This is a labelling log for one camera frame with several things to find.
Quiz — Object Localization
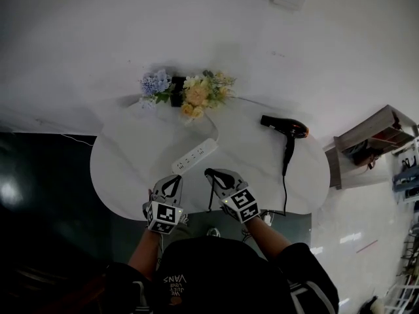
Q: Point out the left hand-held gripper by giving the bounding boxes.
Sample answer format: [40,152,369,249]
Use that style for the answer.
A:
[142,174,186,236]

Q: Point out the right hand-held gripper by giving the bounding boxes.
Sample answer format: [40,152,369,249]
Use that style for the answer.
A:
[205,168,261,224]

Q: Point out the white power strip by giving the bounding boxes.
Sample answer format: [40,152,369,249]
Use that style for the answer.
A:
[171,137,219,177]

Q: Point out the black power plug with cable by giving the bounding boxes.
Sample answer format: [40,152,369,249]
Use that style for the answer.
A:
[206,171,289,217]

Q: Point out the person's right forearm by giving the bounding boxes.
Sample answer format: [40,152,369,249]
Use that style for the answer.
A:
[243,215,293,262]

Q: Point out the person's left forearm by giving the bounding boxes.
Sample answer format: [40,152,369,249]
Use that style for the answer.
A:
[126,228,165,281]

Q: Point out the black orange hair dryer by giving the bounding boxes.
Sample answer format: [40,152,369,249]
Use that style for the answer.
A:
[260,114,310,177]

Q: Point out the person's black printed shirt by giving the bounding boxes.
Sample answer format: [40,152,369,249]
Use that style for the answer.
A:
[103,235,340,314]

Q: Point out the yellow artificial flowers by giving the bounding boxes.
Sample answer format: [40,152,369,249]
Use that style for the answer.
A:
[180,69,237,119]

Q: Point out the black flower vase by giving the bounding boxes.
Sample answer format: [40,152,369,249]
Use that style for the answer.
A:
[170,76,186,109]

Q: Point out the purple artificial flowers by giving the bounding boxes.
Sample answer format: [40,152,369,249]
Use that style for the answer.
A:
[138,69,175,109]

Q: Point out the dark bag in cabinet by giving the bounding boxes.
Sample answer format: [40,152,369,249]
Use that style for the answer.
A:
[346,142,382,170]

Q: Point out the grey wooden shelf cabinet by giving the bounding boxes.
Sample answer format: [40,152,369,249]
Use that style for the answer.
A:
[323,104,419,191]

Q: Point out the thin white floor cable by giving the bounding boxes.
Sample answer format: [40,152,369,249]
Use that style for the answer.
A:
[60,132,96,148]

